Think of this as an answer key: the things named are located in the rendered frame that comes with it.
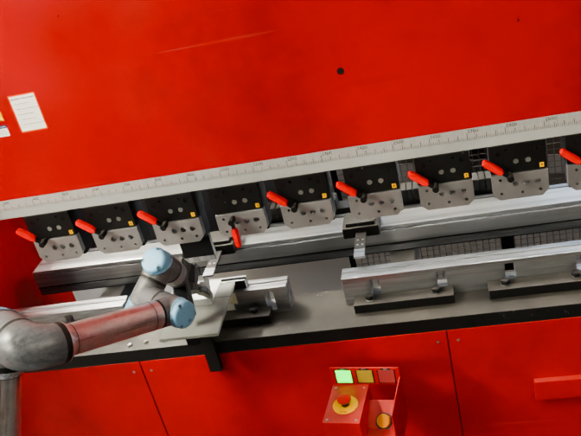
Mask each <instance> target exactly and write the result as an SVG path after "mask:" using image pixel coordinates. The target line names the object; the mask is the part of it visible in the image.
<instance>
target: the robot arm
mask: <svg viewBox="0 0 581 436"><path fill-rule="evenodd" d="M141 264H142V267H143V271H142V273H141V276H140V278H139V279H138V281H137V283H136V285H135V287H134V289H133V291H132V293H131V295H130V296H129V299H128V301H127V303H126V305H125V308H124V309H120V310H117V311H111V312H108V313H105V314H101V315H98V316H95V317H90V318H86V319H82V320H79V321H76V322H72V323H69V324H64V323H63V322H56V323H52V324H39V323H36V322H33V321H31V320H30V319H28V318H26V317H24V316H23V315H21V314H19V313H18V312H17V311H15V310H12V309H9V308H6V307H0V436H22V373H23V372H24V371H34V370H39V369H47V368H51V367H54V366H57V365H61V364H63V363H66V362H70V361H72V359H73V356H75V355H78V354H81V353H84V352H87V351H90V350H93V349H97V348H100V347H104V346H106V345H109V344H112V343H117V342H120V341H123V340H126V339H129V338H132V337H137V336H140V335H143V334H145V333H148V332H152V331H154V330H159V329H162V328H165V327H169V326H173V327H175V328H179V329H184V328H187V327H188V326H190V325H191V324H192V322H193V321H194V319H195V315H196V311H195V305H194V301H193V297H192V294H197V295H200V296H203V297H204V298H212V297H213V293H212V292H211V289H210V283H209V279H208V277H205V279H204V281H203V282H199V284H198V273H199V274H201V267H200V266H198V265H197V264H196V263H194V262H193V263H188V262H187V261H186V260H185V259H184V258H182V257H180V258H175V257H174V256H172V255H171V254H170V253H169V252H168V251H166V250H163V249H162V248H160V247H152V248H150V249H148V250H147V251H146V252H145V253H144V255H143V257H142V263H141ZM196 266H198V267H199V272H198V268H196ZM166 285H168V286H171V287H172V288H173V293H174V294H172V293H169V292H166V291H165V290H164V289H165V287H166Z"/></svg>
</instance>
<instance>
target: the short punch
mask: <svg viewBox="0 0 581 436"><path fill-rule="evenodd" d="M180 247H181V250H182V254H183V257H184V259H186V261H187V262H188V263H191V262H197V261H204V260H217V257H216V251H215V248H214V243H213V240H212V237H211V234H210V232H208V233H207V237H203V238H202V239H201V240H200V241H196V242H189V243H182V244H180Z"/></svg>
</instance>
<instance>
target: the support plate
mask: <svg viewBox="0 0 581 436"><path fill-rule="evenodd" d="M234 287H235V282H230V283H223V284H220V285H219V288H218V291H217V292H216V295H215V299H214V301H213V303H212V304H211V305H198V306H195V311H196V315H195V319H194V321H193V322H192V324H191V325H190V326H188V327H187V328H184V329H179V328H175V327H173V326H169V327H165V328H164V329H163V332H162V334H161V336H160V338H159V341H160V342H168V341H175V340H183V339H192V338H200V337H216V336H218V335H219V334H220V329H221V326H222V323H223V320H224V317H225V315H226V312H227V307H228V305H229V302H230V299H231V297H232V294H233V289H234ZM225 296H230V297H225ZM217 297H224V298H217Z"/></svg>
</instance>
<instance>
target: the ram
mask: <svg viewBox="0 0 581 436"><path fill-rule="evenodd" d="M30 92H34V93H35V96H36V98H37V101H38V104H39V106H40V108H41V112H42V114H43V117H44V118H45V121H46V123H47V126H48V129H43V130H38V131H29V132H24V133H22V132H21V129H20V127H19V125H18V123H17V121H16V117H15V114H14V113H13V111H12V108H11V106H10V103H9V101H8V98H7V96H12V95H17V94H21V93H30ZM0 112H1V114H2V116H3V119H4V121H0V125H6V126H7V128H8V130H9V133H10V136H7V137H1V138H0V202H5V201H10V200H15V199H22V198H27V197H33V196H43V195H49V194H54V193H60V192H66V191H72V190H77V189H88V188H93V187H99V186H105V185H110V184H116V183H127V182H132V181H138V180H144V179H149V178H155V177H160V176H171V175H177V174H182V173H188V172H194V171H199V170H210V169H215V168H221V167H227V166H233V165H238V164H249V163H254V162H260V161H265V160H272V159H277V158H282V157H293V156H299V155H304V154H310V153H316V152H321V151H332V150H338V149H343V148H348V147H355V146H360V145H366V144H377V143H382V142H387V141H393V140H399V139H405V138H415V137H421V136H426V135H432V134H438V133H444V132H449V131H460V130H465V129H471V128H476V127H482V126H488V125H498V124H504V123H510V122H515V121H521V120H527V119H537V118H543V117H548V116H554V115H560V114H566V113H571V112H581V0H0ZM577 133H581V123H577V124H572V125H561V126H555V127H549V128H544V129H538V130H532V131H522V132H516V133H510V134H504V135H498V136H493V137H486V138H476V139H471V140H464V141H459V142H453V143H448V144H436V145H431V146H425V147H419V148H413V149H408V150H402V151H391V152H386V153H380V154H373V155H368V156H362V157H351V158H346V159H340V160H335V161H328V162H323V163H312V164H306V165H300V166H295V167H289V168H283V169H277V170H267V171H261V172H255V173H249V174H244V175H237V176H227V177H222V178H215V179H210V180H204V181H199V182H192V183H182V184H176V185H170V186H164V187H159V188H153V189H142V190H137V191H131V192H125V193H119V194H113V195H108V196H97V197H91V198H86V199H79V200H74V201H68V202H57V203H51V204H46V205H40V206H34V207H28V208H18V209H12V210H6V211H1V212H0V221H1V220H6V219H12V218H18V217H24V216H30V215H40V214H46V213H52V212H58V211H64V210H69V209H76V208H86V207H92V206H99V205H104V204H110V203H116V202H127V201H133V200H138V199H144V198H151V197H156V196H167V195H173V194H179V193H185V192H190V191H196V190H203V189H213V188H219V187H225V186H231V185H237V184H242V183H254V182H259V181H265V180H271V179H277V178H283V177H289V176H300V175H306V174H311V173H317V172H324V171H329V170H340V169H346V168H352V167H358V166H363V165H369V164H380V163H386V162H392V161H398V160H404V159H410V158H415V157H426V156H432V155H438V154H444V153H450V152H456V151H466V150H473V149H478V148H484V147H490V146H496V145H502V144H512V143H519V142H525V141H530V140H536V139H542V138H553V137H559V136H564V135H571V134H577Z"/></svg>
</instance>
